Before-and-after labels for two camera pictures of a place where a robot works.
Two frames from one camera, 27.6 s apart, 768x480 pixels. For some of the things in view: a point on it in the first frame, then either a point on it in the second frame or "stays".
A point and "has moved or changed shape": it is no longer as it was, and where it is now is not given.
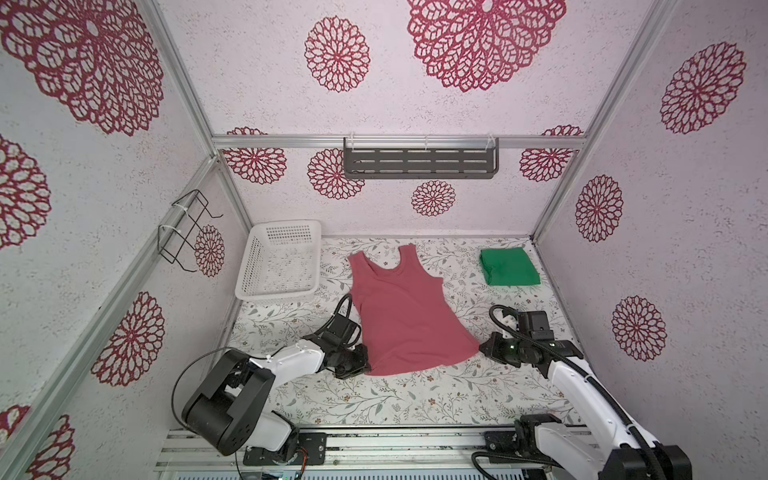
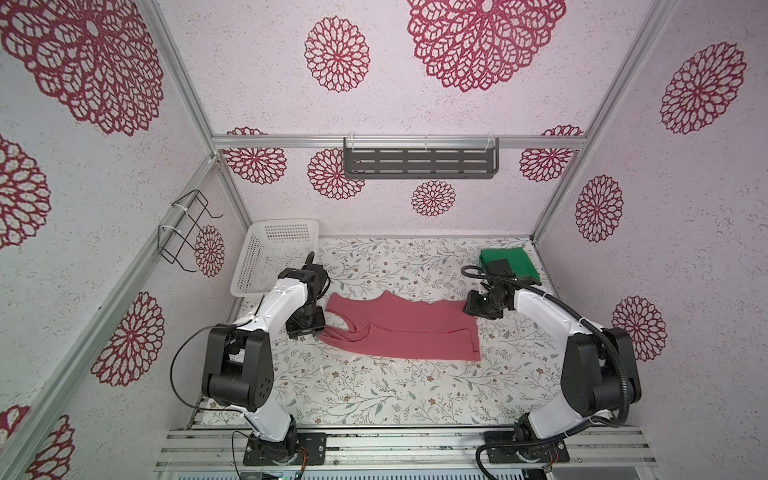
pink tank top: x=406 y=319 has moved or changed shape
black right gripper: x=492 y=349 → x=471 y=308
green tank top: x=508 y=266 stays
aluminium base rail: x=347 y=451 stays
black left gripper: x=361 y=365 → x=318 y=327
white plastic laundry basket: x=280 y=260 stays
